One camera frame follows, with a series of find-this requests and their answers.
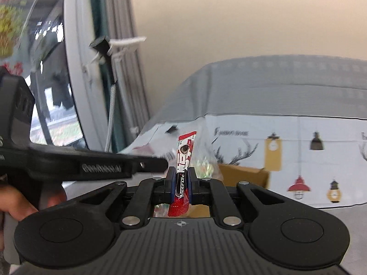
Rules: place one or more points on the white window frame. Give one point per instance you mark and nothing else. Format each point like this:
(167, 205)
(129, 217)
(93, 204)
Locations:
(84, 72)

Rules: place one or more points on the white plastic clothes hanger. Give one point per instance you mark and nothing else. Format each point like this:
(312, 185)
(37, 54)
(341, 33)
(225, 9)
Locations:
(126, 44)

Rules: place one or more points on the clear plastic candy bag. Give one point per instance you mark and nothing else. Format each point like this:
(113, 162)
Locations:
(203, 158)

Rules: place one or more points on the red Nescafe coffee stick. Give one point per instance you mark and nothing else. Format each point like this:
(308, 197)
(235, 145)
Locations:
(180, 205)

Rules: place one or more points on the open brown cardboard box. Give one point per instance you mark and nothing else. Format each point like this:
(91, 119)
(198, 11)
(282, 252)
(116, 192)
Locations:
(231, 176)

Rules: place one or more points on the person's left hand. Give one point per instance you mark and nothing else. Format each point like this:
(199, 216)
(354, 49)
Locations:
(14, 203)

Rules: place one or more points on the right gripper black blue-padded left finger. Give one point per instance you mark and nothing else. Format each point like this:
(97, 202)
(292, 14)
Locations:
(146, 196)

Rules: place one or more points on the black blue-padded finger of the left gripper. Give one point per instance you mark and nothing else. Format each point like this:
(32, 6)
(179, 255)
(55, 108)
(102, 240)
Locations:
(144, 164)

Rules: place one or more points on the black garment steamer head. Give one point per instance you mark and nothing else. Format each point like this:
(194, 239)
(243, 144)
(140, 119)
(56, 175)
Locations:
(102, 48)

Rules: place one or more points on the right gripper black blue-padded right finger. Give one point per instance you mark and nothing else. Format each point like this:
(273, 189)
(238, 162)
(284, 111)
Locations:
(214, 194)

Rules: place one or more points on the grey printed bed sheet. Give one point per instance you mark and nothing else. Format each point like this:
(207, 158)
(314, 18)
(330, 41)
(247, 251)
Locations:
(301, 117)

